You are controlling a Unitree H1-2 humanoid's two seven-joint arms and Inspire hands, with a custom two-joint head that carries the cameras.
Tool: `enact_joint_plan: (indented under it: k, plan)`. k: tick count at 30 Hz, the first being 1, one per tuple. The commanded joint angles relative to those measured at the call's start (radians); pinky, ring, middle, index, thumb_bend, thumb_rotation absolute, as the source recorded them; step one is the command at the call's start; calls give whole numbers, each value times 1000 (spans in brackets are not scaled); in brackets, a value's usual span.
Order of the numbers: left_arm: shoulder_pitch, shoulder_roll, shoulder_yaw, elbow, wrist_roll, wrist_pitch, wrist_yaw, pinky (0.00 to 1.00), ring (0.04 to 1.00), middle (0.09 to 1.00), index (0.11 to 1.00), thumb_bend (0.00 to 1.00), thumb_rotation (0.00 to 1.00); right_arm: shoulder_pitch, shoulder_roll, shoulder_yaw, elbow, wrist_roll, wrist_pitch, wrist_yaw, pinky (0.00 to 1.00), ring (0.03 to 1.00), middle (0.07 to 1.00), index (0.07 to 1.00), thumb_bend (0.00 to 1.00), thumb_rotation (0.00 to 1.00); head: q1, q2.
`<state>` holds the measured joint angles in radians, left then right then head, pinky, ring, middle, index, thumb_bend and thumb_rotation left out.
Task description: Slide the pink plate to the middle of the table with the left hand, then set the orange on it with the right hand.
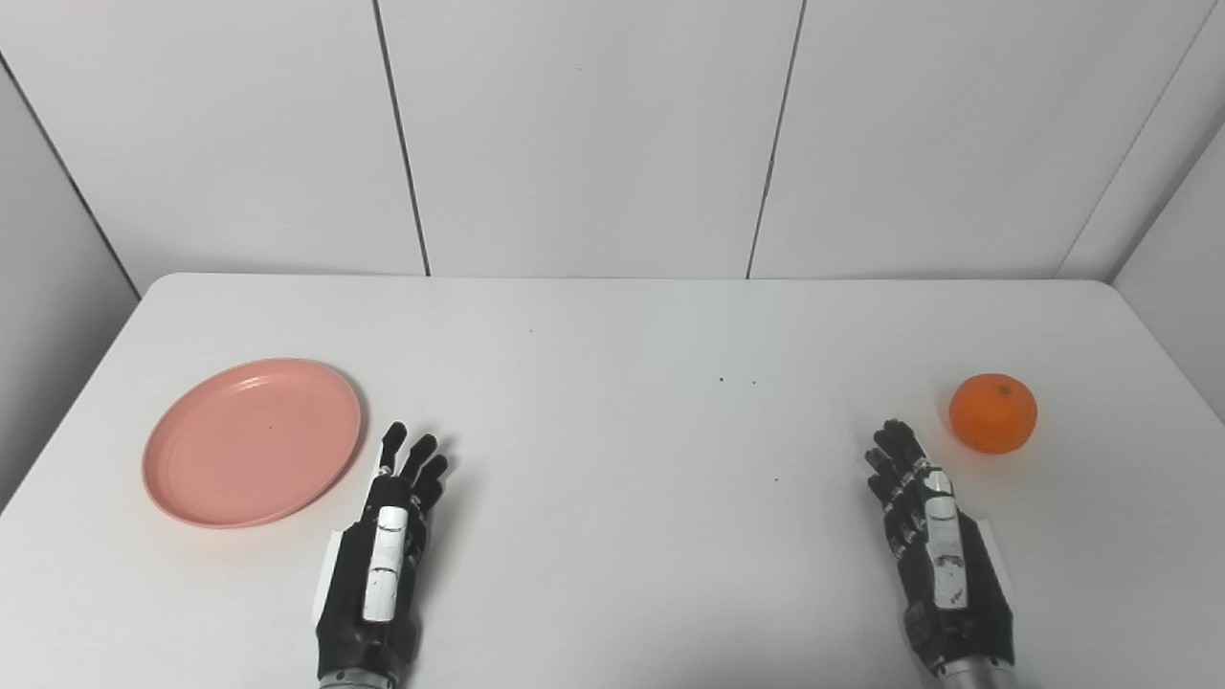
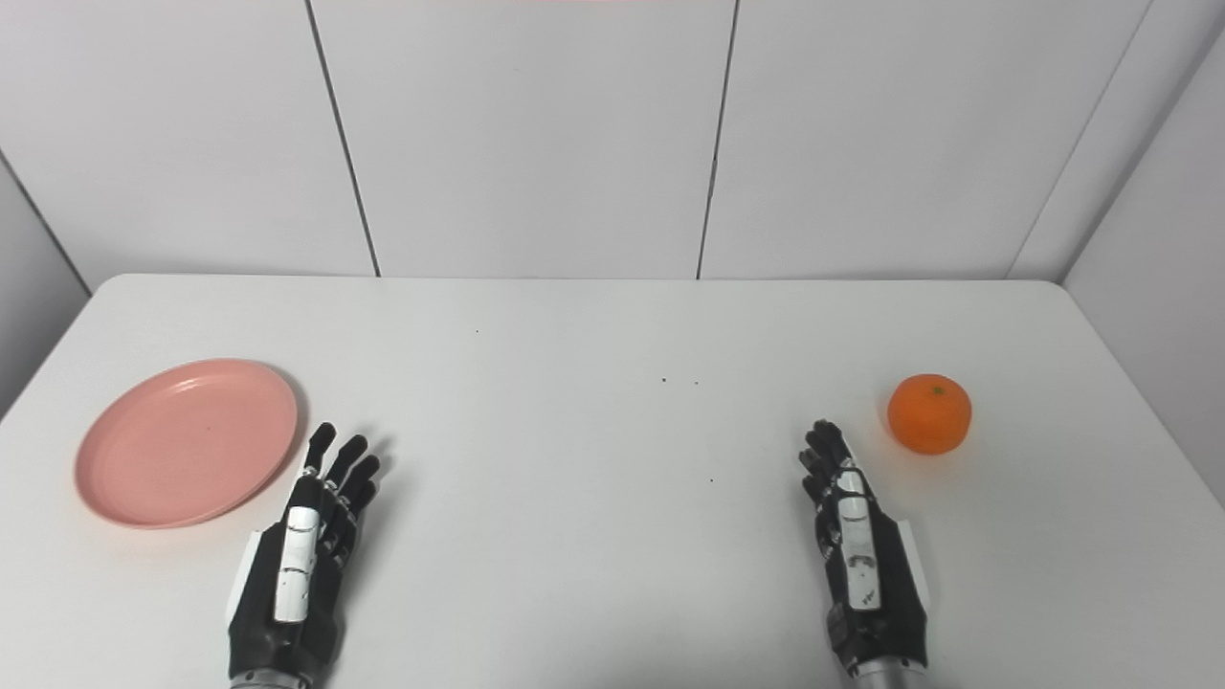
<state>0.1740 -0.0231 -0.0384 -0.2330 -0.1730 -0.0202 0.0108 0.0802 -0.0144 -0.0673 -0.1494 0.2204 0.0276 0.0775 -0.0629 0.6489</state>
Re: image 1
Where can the orange fruit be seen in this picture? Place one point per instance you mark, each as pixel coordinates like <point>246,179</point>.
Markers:
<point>992,413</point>

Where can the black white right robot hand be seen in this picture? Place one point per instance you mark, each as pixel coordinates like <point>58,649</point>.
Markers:
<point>976,622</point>

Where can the pink round plate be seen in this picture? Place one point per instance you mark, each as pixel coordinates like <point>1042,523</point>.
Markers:
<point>251,442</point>

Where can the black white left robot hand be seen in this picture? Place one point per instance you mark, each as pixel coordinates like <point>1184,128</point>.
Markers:
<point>359,612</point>

